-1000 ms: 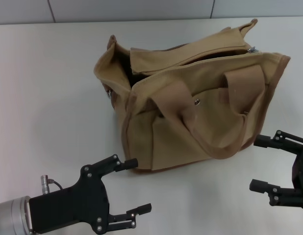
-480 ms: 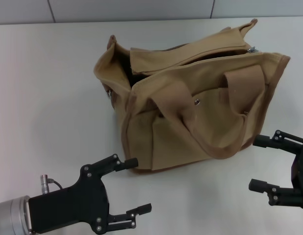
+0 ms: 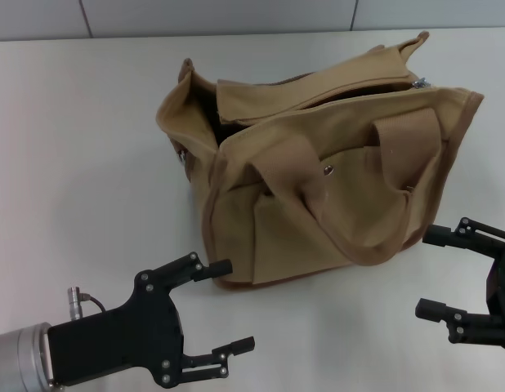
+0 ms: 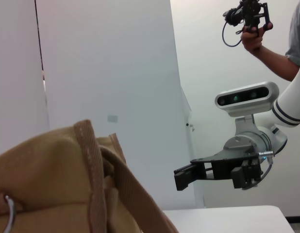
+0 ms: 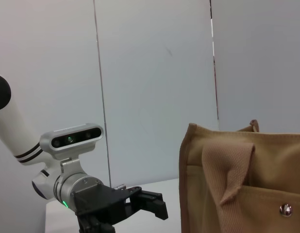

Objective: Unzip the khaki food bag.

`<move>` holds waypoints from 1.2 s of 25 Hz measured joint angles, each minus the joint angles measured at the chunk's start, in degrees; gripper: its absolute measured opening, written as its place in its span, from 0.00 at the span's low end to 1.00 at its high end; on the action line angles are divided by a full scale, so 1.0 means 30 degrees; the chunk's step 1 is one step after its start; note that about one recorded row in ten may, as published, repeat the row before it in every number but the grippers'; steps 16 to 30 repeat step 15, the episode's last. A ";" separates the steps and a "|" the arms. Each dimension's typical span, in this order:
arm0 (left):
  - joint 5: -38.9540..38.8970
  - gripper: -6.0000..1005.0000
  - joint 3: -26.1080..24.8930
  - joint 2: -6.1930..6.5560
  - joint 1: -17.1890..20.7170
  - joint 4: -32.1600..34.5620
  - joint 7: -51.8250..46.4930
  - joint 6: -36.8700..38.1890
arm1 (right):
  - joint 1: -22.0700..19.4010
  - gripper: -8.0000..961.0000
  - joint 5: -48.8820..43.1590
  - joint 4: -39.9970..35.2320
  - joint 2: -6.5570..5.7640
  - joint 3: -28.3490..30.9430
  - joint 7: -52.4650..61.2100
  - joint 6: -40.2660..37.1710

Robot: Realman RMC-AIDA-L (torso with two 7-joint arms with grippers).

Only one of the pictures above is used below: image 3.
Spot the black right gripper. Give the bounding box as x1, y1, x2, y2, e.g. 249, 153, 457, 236
414, 217, 505, 352

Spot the khaki canvas food bag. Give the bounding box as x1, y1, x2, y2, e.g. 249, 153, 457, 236
154, 31, 485, 293

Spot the left gripper plug with cable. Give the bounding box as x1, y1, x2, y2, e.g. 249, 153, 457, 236
66, 287, 109, 318

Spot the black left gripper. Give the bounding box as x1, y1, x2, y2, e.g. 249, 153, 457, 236
47, 252, 257, 387

